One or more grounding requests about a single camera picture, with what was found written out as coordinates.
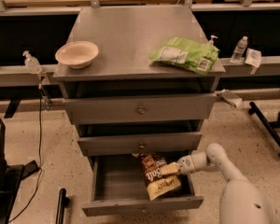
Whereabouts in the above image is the grey top drawer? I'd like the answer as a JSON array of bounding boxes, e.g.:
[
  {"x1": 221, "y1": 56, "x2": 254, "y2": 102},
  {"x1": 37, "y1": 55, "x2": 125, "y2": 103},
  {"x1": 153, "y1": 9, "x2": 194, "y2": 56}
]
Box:
[{"x1": 64, "y1": 94, "x2": 217, "y2": 124}]

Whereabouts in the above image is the grey drawer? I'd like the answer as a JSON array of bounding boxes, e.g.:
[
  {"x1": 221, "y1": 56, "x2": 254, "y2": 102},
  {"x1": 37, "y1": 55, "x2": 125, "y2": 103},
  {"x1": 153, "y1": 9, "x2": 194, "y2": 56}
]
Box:
[
  {"x1": 78, "y1": 132, "x2": 202, "y2": 156},
  {"x1": 81, "y1": 154, "x2": 203, "y2": 217},
  {"x1": 64, "y1": 94, "x2": 217, "y2": 124}
]

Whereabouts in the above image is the grey bottom drawer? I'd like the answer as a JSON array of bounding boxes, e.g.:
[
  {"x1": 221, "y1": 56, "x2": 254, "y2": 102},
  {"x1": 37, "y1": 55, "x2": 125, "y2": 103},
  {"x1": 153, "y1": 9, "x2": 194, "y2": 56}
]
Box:
[{"x1": 81, "y1": 154, "x2": 203, "y2": 217}]

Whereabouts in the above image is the white paper bowl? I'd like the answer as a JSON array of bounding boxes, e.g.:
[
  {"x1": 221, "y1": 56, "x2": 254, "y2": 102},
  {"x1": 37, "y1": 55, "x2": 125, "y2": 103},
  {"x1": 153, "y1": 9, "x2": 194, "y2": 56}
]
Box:
[{"x1": 55, "y1": 41, "x2": 99, "y2": 69}]

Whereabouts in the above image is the black equipment base left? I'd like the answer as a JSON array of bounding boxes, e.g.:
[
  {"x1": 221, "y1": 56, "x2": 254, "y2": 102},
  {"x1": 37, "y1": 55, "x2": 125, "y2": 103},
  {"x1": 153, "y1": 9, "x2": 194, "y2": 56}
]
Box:
[{"x1": 0, "y1": 118, "x2": 40, "y2": 224}]

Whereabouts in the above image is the white paper packet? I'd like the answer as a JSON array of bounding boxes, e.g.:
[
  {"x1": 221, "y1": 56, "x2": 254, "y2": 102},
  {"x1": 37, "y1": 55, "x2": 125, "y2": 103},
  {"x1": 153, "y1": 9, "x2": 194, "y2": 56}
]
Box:
[{"x1": 245, "y1": 49, "x2": 261, "y2": 67}]

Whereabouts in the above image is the black cable on floor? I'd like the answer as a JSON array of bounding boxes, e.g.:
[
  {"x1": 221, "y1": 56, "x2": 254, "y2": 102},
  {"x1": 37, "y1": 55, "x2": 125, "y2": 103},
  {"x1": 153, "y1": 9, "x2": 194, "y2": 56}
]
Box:
[{"x1": 8, "y1": 84, "x2": 45, "y2": 223}]

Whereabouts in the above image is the black stand base right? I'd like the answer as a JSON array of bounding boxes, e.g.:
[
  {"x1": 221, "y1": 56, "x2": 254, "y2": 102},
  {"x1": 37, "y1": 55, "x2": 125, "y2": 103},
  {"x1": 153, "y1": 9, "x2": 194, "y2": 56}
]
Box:
[{"x1": 248, "y1": 102, "x2": 280, "y2": 157}]

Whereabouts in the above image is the clear sanitizer bottle left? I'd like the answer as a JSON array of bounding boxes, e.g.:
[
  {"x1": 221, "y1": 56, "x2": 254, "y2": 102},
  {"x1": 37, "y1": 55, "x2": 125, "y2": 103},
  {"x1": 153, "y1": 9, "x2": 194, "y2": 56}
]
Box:
[{"x1": 22, "y1": 50, "x2": 42, "y2": 74}]

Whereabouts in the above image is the grey drawer cabinet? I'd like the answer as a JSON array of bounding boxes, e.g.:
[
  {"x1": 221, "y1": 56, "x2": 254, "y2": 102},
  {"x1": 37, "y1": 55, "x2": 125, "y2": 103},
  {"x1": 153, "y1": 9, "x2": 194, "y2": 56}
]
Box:
[{"x1": 52, "y1": 6, "x2": 227, "y2": 161}]

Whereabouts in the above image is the green chip bag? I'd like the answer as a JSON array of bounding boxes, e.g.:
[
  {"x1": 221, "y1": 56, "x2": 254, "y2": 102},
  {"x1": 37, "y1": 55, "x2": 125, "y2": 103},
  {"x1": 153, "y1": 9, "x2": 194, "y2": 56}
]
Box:
[{"x1": 149, "y1": 37, "x2": 219, "y2": 75}]

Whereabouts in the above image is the black tube bottom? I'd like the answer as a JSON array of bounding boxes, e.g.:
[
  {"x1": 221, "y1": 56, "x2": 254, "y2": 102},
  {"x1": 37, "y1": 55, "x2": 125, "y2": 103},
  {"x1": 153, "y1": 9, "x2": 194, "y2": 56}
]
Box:
[{"x1": 55, "y1": 188, "x2": 69, "y2": 224}]

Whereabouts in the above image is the brown chip bag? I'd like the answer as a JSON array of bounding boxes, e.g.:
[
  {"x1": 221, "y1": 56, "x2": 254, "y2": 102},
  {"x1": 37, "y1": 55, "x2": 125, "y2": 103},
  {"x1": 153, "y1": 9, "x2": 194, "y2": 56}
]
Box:
[{"x1": 133, "y1": 153, "x2": 181, "y2": 201}]

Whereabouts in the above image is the clear water bottle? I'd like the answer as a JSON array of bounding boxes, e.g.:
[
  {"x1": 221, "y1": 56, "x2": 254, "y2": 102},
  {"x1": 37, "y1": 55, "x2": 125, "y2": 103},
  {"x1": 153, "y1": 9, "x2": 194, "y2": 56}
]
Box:
[{"x1": 231, "y1": 36, "x2": 248, "y2": 63}]

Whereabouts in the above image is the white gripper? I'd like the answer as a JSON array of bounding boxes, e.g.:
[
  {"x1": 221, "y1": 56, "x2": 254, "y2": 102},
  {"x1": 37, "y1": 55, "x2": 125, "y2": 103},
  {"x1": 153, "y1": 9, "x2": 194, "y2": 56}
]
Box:
[{"x1": 161, "y1": 152, "x2": 207, "y2": 175}]

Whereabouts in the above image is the grey cloth on rail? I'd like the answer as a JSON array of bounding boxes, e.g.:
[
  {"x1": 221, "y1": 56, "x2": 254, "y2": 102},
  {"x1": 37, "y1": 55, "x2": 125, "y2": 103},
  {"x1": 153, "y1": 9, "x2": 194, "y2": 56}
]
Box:
[{"x1": 217, "y1": 90, "x2": 243, "y2": 107}]

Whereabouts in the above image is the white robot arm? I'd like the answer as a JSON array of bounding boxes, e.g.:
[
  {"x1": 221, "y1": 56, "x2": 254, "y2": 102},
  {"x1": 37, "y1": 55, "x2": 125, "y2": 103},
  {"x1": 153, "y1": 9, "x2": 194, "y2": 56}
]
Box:
[{"x1": 161, "y1": 143, "x2": 280, "y2": 224}]

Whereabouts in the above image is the sanitizer pump bottle behind bag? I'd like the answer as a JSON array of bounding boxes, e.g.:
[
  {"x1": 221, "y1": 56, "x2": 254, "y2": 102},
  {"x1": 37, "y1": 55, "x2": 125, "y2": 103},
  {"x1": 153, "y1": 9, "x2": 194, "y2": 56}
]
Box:
[{"x1": 208, "y1": 35, "x2": 217, "y2": 46}]

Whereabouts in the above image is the grey middle drawer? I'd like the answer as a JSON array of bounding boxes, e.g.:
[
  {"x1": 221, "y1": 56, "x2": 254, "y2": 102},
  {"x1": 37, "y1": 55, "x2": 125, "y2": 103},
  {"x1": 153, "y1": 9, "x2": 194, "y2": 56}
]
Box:
[{"x1": 78, "y1": 132, "x2": 202, "y2": 156}]

